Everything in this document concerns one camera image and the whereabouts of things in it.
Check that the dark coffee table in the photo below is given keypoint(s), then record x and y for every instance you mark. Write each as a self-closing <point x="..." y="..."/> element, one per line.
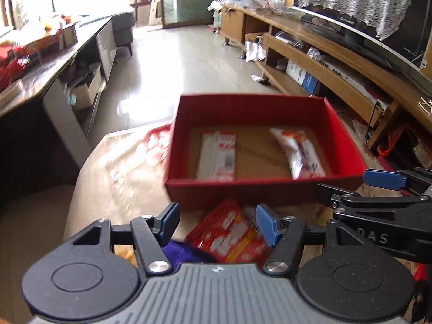
<point x="50" y="67"/>

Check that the small white carton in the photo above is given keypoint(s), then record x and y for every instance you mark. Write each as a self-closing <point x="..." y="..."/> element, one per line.
<point x="70" y="35"/>

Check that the red plastic bag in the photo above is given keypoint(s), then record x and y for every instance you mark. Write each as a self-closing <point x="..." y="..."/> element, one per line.
<point x="10" y="64"/>

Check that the open cardboard box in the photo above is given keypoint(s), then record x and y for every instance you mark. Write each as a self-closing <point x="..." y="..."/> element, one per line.
<point x="84" y="91"/>

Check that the small crumpled wrapper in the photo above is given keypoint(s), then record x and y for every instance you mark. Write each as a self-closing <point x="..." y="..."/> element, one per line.
<point x="260" y="79"/>

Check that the clear plastic bag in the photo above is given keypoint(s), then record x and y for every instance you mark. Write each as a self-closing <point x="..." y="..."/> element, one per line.
<point x="278" y="0"/>

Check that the orange carton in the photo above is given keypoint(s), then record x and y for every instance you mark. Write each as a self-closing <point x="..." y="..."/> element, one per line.
<point x="44" y="42"/>

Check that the wooden television cabinet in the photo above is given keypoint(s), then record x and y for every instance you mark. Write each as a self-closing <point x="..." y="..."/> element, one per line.
<point x="341" y="77"/>

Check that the long white box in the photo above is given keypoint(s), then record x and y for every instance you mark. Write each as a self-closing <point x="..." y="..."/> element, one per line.
<point x="351" y="79"/>

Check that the blue and white box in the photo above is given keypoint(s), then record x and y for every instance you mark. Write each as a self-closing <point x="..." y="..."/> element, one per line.
<point x="302" y="77"/>

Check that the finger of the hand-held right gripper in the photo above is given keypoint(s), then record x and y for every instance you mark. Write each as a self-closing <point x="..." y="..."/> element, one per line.
<point x="341" y="197"/>
<point x="384" y="179"/>

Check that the orange plastic bag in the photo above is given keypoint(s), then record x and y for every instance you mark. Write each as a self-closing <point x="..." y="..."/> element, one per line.
<point x="391" y="141"/>

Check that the purple snack packet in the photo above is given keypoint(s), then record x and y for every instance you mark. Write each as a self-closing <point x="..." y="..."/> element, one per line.
<point x="185" y="253"/>

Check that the white orange snack packet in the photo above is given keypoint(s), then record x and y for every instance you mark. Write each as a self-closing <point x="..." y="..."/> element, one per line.
<point x="300" y="157"/>

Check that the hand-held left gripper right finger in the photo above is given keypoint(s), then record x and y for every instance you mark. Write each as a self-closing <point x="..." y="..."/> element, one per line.
<point x="266" y="225"/>

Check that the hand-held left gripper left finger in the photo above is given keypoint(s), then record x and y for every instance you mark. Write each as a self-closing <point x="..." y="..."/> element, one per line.
<point x="168" y="223"/>

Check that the red cardboard box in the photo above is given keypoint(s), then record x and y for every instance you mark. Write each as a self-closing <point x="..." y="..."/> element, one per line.
<point x="344" y="148"/>

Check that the curved television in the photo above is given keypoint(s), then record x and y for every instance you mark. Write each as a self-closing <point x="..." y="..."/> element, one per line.
<point x="398" y="50"/>

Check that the red snack packet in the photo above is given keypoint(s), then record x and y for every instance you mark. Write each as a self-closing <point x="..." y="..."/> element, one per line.
<point x="229" y="238"/>

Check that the white plastic bag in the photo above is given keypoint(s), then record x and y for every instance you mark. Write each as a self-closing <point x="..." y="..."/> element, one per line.
<point x="254" y="51"/>

